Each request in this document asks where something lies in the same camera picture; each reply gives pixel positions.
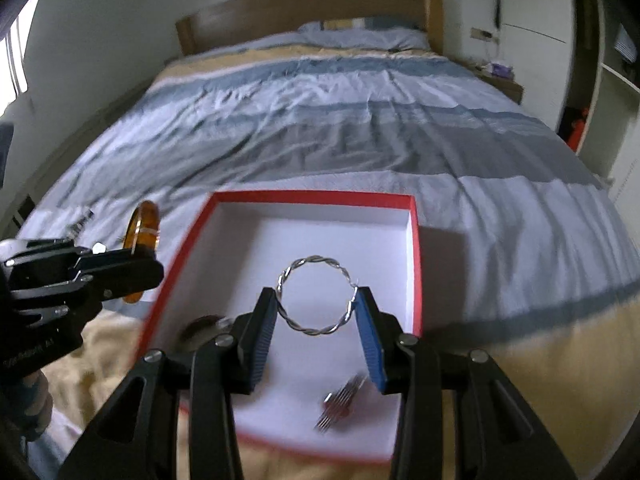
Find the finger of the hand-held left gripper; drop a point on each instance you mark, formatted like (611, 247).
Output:
(135, 269)

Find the wall socket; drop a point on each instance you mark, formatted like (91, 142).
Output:
(482, 34)

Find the purple tissue box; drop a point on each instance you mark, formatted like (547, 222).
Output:
(500, 70)

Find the silver twisted bangle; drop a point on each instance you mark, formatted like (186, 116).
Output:
(299, 262)

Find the white wardrobe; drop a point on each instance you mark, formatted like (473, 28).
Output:
(540, 60)

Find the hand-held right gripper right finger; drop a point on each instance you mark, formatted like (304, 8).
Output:
(372, 345)

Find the window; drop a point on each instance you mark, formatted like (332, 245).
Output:
(15, 60)

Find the red jewelry box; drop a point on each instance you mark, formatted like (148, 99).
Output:
(310, 240)

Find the small silver jewelry piece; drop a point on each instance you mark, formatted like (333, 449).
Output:
(80, 225)

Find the amber bangle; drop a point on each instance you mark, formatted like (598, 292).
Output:
(146, 215)

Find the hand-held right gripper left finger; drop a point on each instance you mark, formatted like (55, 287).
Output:
(262, 340)

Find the striped pillow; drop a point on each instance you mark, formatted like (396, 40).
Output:
(360, 37)

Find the orange container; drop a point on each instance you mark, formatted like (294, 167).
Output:
(574, 127)

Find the wooden nightstand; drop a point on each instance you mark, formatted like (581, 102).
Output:
(505, 90)

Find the silver hair clip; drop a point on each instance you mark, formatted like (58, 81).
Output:
(340, 401)

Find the wooden headboard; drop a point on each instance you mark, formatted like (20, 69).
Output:
(300, 10)

